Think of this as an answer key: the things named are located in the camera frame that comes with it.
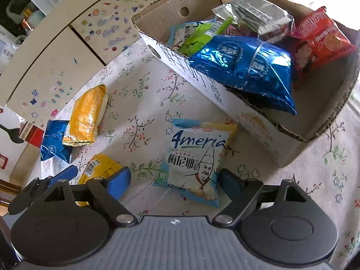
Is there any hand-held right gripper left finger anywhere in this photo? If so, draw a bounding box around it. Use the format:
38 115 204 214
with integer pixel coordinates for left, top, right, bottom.
42 166 138 226

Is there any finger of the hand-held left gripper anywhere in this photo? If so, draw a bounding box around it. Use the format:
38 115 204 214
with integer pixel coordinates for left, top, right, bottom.
8 165 78 215

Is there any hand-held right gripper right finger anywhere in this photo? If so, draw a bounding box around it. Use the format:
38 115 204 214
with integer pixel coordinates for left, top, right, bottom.
212 169 308 226

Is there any small yellow snack packet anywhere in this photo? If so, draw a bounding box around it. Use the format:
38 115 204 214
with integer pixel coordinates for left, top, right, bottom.
76 153 123 207

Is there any white blue snack packet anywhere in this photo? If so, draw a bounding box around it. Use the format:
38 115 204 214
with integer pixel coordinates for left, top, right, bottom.
168 20 217 52
153 118 238 207

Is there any blue foil snack packet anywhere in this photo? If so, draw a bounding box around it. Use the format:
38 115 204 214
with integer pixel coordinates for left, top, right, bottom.
40 119 74 164
188 35 298 116

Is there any red snack packet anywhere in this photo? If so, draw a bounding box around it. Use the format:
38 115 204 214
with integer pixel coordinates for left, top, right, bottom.
290 6 358 90

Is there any silver foil snack packet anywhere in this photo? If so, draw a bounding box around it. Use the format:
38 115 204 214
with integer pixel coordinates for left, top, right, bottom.
211 0 294 36

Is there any brown cardboard box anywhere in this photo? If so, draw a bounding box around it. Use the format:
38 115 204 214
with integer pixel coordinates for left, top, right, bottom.
131 0 360 168

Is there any red box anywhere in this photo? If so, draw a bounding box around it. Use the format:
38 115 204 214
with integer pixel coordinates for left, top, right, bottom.
18 121 45 148

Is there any large yellow snack packet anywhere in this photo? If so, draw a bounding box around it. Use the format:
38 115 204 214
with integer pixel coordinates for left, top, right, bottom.
62 84 109 147

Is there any floral tablecloth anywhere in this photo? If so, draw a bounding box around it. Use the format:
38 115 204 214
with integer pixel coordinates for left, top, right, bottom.
21 38 360 270

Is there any beige cabinet with stickers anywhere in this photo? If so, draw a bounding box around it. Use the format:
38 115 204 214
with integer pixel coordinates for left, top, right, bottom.
0 0 178 119

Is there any white box blue green print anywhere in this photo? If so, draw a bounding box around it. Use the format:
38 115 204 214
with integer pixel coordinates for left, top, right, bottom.
0 38 14 71

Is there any pale green cup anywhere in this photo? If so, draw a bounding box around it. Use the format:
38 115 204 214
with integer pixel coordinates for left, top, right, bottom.
28 10 45 26

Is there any clear plastic bag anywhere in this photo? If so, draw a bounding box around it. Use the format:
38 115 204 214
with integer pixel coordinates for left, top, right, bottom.
6 0 31 23

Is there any wooden door frame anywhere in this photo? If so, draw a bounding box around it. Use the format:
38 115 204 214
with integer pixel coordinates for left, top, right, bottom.
0 178 23 194

